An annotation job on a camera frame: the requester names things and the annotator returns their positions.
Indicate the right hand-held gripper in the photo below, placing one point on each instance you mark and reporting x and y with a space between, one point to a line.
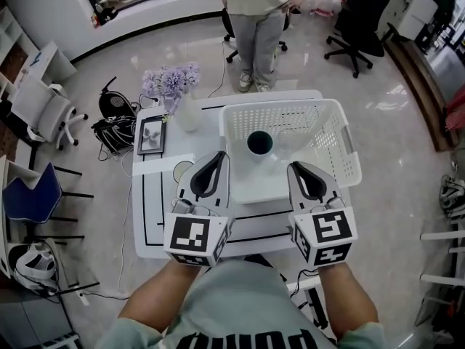
327 231

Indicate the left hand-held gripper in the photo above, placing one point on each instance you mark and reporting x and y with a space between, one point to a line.
189 235

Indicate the cream mug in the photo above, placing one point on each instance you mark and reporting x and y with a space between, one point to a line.
180 171

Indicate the white plastic laundry basket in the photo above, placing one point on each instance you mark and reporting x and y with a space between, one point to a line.
261 184

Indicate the clear wine glass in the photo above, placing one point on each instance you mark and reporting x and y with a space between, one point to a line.
290 140

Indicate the teal cup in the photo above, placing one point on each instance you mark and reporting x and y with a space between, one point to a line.
259 144

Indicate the person's right forearm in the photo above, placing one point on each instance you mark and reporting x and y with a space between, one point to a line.
348 296

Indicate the person's left forearm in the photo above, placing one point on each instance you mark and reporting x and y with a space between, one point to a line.
156 296

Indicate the white paper strip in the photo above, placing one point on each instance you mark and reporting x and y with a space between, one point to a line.
156 165

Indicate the white vase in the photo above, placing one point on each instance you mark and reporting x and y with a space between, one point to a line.
188 116

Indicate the person's black trousers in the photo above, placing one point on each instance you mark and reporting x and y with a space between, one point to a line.
261 259

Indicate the purple flowers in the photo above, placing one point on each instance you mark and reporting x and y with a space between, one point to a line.
170 80

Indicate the person in white t-shirt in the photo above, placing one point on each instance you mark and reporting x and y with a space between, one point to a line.
239 304

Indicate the white metal rack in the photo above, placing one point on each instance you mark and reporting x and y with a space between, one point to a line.
441 236

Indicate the black white headset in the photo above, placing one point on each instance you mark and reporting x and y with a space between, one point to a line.
452 195

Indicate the brown wooden step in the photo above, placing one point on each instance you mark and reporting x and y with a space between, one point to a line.
417 86

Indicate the black office chair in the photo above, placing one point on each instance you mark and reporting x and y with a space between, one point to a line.
228 24
363 13

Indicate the white power strip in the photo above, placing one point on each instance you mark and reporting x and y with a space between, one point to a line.
83 298

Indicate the blue chair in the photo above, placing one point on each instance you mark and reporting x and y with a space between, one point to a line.
31 198

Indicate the white office chair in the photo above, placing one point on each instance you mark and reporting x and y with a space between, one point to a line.
47 107

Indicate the white red plastic bag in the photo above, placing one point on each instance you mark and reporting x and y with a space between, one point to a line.
327 6

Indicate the white VR headset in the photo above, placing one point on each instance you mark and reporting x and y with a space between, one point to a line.
34 264

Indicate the white desk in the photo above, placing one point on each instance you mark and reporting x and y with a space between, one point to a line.
54 64

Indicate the black bag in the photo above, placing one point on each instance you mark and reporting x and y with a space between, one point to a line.
107 15

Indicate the red white bottle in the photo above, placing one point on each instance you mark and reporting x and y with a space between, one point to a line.
94 20

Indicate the white cabinet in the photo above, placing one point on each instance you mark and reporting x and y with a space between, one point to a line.
417 13

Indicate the small blue tool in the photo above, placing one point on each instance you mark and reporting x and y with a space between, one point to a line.
35 61

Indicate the white low shelf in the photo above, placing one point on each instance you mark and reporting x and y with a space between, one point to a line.
60 341

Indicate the grey cabinet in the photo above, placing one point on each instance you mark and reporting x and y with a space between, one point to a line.
32 318

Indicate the white shelf unit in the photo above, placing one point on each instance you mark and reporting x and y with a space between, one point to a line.
9 49

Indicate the black picture frame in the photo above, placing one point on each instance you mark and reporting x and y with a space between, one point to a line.
152 136

